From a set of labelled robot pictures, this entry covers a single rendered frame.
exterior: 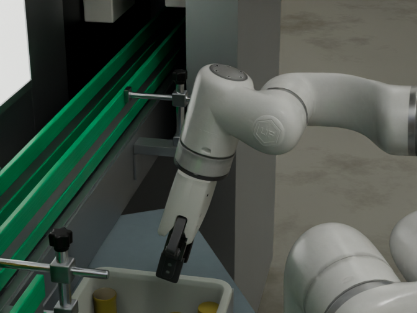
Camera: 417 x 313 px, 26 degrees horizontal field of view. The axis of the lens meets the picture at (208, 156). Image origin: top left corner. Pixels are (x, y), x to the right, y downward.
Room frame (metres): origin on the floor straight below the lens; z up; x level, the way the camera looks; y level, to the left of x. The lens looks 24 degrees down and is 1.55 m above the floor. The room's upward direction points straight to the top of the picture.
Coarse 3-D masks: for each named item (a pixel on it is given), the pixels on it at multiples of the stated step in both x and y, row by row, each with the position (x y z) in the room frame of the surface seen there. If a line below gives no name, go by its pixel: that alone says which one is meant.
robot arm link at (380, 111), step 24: (312, 96) 1.10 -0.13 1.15; (336, 96) 1.09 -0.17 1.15; (360, 96) 1.07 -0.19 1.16; (384, 96) 1.01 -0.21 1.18; (408, 96) 0.99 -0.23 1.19; (312, 120) 1.11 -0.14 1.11; (336, 120) 1.10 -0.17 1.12; (360, 120) 1.07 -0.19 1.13; (384, 120) 0.99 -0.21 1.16; (408, 120) 0.97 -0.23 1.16; (384, 144) 0.99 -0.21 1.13; (408, 144) 0.97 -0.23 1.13
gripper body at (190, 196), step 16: (176, 176) 1.05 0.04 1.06; (192, 176) 1.05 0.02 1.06; (224, 176) 1.06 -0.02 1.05; (176, 192) 1.04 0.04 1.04; (192, 192) 1.04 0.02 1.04; (208, 192) 1.05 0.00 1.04; (176, 208) 1.04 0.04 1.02; (192, 208) 1.03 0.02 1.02; (160, 224) 1.05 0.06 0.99; (192, 224) 1.03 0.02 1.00; (192, 240) 1.05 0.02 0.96
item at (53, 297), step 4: (56, 284) 1.19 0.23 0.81; (56, 288) 1.18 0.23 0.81; (232, 288) 1.15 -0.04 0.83; (52, 292) 1.17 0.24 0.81; (56, 292) 1.18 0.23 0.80; (232, 292) 1.14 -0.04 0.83; (48, 296) 1.16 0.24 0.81; (52, 296) 1.16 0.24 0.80; (56, 296) 1.18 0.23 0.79; (232, 296) 1.14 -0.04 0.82; (48, 300) 1.15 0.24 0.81; (52, 300) 1.16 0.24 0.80; (56, 300) 1.18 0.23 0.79; (232, 300) 1.14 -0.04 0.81; (44, 304) 1.13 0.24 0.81; (48, 304) 1.15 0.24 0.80; (52, 304) 1.16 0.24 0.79; (232, 304) 1.14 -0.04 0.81; (44, 308) 1.13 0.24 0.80; (48, 308) 1.15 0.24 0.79; (52, 308) 1.16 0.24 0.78; (228, 308) 1.11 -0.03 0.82; (232, 308) 1.14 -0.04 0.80; (228, 312) 1.11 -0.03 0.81; (232, 312) 1.14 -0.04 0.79
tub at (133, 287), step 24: (96, 288) 1.17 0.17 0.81; (120, 288) 1.17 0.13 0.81; (144, 288) 1.16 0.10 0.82; (168, 288) 1.16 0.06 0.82; (192, 288) 1.15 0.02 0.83; (216, 288) 1.14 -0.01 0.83; (120, 312) 1.17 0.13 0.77; (144, 312) 1.16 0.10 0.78; (168, 312) 1.15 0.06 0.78; (192, 312) 1.14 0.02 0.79; (216, 312) 1.07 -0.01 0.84
